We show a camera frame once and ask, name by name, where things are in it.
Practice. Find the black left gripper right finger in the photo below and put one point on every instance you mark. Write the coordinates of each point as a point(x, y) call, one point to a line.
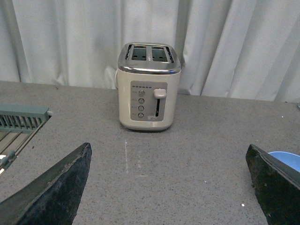
point(277, 187)

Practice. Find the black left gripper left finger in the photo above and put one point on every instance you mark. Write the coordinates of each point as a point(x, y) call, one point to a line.
point(52, 198)

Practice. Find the blue bowl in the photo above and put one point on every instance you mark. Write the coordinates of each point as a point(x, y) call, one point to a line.
point(290, 159)

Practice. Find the green dish rack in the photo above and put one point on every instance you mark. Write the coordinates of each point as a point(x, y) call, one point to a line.
point(18, 125)

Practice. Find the cream toaster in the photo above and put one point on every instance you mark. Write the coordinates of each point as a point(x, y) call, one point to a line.
point(147, 79)

